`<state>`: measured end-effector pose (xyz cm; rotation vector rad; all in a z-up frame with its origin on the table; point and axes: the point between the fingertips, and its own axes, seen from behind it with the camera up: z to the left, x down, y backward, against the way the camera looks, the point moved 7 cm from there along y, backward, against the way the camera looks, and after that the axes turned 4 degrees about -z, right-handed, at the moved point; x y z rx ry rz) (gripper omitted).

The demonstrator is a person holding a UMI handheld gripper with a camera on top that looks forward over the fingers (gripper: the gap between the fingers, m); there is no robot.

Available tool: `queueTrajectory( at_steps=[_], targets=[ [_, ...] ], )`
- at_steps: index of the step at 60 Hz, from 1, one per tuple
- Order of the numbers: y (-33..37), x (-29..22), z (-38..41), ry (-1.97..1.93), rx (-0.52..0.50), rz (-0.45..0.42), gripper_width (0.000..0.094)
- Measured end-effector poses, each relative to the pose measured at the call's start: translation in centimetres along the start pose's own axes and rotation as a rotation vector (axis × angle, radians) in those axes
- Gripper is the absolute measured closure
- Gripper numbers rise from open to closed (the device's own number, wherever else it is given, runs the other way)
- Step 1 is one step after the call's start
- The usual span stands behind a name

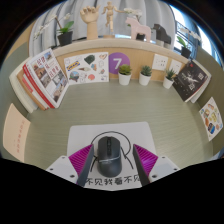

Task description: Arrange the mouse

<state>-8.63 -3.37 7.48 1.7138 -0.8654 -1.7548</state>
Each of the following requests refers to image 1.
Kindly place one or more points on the purple round number sign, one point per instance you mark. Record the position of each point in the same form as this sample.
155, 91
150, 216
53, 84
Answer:
117, 62

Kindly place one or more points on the wooden mannequin figure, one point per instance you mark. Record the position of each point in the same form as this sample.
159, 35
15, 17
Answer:
110, 15

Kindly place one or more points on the pink horse figurine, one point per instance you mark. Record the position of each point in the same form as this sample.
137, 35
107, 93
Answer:
138, 29

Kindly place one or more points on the white folder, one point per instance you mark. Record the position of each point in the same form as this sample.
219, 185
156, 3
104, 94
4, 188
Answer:
16, 83

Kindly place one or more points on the peach paper card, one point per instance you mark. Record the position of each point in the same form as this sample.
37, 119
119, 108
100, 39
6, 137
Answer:
16, 131

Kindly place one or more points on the black cover book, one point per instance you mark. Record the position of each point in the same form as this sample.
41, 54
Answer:
190, 80

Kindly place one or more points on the dark-framed window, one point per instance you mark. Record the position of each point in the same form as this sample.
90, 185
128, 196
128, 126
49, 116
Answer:
195, 26

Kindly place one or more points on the white wall socket plate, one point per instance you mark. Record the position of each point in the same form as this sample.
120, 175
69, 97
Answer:
160, 62
176, 66

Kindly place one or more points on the red-edged magazine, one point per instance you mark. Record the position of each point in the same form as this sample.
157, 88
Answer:
31, 83

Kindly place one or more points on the wooden hand model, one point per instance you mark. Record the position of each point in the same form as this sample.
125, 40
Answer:
90, 20

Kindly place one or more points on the grey pleated curtain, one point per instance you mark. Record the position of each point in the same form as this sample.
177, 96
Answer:
156, 13

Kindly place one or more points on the black computer mouse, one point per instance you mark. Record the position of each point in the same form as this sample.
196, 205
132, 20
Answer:
109, 158

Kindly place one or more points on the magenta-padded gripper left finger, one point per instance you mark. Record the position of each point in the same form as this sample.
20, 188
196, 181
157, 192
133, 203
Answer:
63, 166

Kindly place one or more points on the white mouse pad line drawing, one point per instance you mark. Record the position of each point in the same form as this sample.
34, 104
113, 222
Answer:
83, 133

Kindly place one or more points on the colourful photo cover magazine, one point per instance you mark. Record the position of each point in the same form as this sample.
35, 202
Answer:
48, 76

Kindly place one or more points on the small white picture sheet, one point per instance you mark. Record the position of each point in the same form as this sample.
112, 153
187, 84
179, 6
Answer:
86, 68

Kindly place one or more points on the small succulent in white pot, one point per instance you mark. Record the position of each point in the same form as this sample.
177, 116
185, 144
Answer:
124, 79
168, 83
144, 80

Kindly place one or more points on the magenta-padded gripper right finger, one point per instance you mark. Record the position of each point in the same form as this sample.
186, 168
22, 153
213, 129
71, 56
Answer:
161, 166

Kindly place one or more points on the large white sticker sheet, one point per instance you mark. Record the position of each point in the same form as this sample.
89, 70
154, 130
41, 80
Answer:
211, 118

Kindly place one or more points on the black horse figurine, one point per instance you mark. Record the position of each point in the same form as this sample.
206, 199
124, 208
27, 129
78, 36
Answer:
161, 33

